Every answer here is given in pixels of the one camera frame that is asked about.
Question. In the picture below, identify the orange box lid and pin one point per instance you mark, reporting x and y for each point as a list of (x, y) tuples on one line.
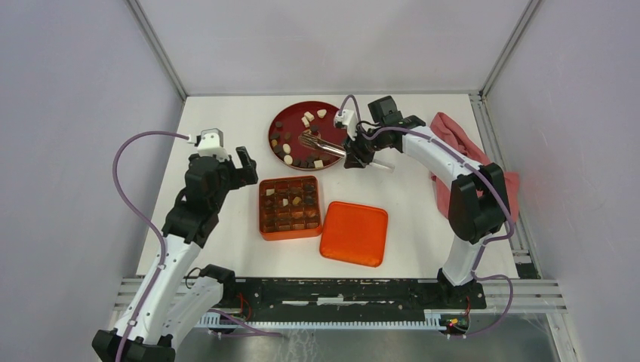
[(354, 233)]

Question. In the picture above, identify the orange chocolate box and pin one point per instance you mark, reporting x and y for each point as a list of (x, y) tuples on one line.
[(277, 223)]

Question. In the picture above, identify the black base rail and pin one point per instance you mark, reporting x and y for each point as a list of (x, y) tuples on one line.
[(346, 300)]

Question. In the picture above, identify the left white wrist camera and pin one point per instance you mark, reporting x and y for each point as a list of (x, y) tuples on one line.
[(209, 143)]

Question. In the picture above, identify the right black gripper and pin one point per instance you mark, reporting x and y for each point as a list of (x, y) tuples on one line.
[(355, 157)]

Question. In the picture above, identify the metal tongs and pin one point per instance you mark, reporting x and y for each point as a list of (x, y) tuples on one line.
[(325, 147)]

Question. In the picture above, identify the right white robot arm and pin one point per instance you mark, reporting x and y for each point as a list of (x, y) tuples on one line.
[(478, 209)]

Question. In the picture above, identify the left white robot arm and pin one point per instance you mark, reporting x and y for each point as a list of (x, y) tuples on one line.
[(154, 325)]

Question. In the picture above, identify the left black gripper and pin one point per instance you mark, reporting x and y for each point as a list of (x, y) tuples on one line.
[(246, 175)]

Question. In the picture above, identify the pink cloth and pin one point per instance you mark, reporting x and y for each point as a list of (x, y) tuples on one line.
[(448, 130)]

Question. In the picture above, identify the round red tray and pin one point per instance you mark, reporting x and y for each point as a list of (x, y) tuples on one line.
[(295, 133)]

